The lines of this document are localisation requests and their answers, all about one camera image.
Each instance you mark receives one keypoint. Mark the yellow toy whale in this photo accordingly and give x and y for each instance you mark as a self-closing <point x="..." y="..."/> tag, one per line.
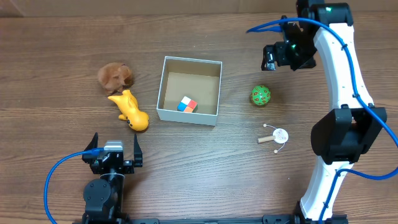
<point x="130" y="112"/>

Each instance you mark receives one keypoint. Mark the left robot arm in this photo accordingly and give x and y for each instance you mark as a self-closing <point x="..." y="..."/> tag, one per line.
<point x="104" y="196"/>

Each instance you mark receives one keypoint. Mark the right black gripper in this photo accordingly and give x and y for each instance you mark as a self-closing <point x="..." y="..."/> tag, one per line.
<point x="274" y="56"/>

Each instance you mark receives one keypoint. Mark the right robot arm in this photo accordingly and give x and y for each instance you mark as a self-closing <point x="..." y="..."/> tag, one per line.
<point x="353" y="121"/>

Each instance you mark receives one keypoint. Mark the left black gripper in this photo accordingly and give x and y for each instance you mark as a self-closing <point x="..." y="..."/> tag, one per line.
<point x="115" y="166"/>

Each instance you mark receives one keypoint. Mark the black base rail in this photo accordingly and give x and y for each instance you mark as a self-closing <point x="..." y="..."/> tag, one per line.
<point x="265" y="219"/>

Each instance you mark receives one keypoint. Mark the brown plush toy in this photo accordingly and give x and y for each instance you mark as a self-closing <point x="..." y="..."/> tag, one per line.
<point x="115" y="77"/>

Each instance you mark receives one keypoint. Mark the small wooden rattle drum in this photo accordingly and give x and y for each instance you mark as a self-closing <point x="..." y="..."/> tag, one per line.
<point x="279" y="135"/>

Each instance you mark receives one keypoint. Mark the white cardboard box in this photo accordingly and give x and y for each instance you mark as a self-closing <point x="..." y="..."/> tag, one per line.
<point x="196" y="79"/>

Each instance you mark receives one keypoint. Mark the green number ball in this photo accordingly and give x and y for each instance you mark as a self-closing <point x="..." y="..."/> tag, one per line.
<point x="260" y="95"/>

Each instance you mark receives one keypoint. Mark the colourful puzzle cube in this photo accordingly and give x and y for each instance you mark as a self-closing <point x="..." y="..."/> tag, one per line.
<point x="187" y="105"/>

